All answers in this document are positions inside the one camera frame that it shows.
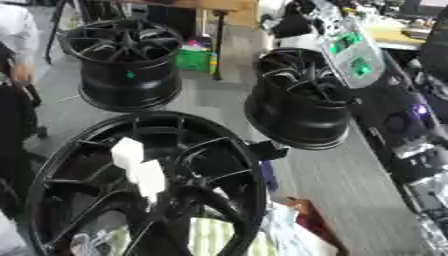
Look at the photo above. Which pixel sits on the large black spoked wheel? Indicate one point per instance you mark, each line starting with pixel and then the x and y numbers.
pixel 227 186

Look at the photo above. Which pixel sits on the white pin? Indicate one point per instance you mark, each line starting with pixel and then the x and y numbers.
pixel 126 155
pixel 150 181

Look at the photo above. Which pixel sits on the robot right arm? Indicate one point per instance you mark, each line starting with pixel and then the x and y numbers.
pixel 402 123

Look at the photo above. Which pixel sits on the black wheel mount bracket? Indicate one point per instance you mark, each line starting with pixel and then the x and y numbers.
pixel 267 150

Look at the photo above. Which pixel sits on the white plastic bag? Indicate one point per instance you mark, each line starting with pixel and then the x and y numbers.
pixel 286 230

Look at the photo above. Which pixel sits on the green storage box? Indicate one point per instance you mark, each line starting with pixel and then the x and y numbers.
pixel 191 59

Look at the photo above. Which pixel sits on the black wheel rim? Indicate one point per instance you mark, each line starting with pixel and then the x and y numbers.
pixel 297 116
pixel 131 85

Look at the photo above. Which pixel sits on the black stand pole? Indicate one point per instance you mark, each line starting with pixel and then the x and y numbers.
pixel 219 46

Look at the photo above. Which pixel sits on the person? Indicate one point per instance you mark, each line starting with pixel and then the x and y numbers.
pixel 14 30

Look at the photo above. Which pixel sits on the wooden table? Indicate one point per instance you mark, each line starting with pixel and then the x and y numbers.
pixel 192 4

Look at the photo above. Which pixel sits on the black tripod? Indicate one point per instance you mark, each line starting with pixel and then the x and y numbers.
pixel 56 30

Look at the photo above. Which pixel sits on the person's hand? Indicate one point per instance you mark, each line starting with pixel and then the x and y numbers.
pixel 21 74

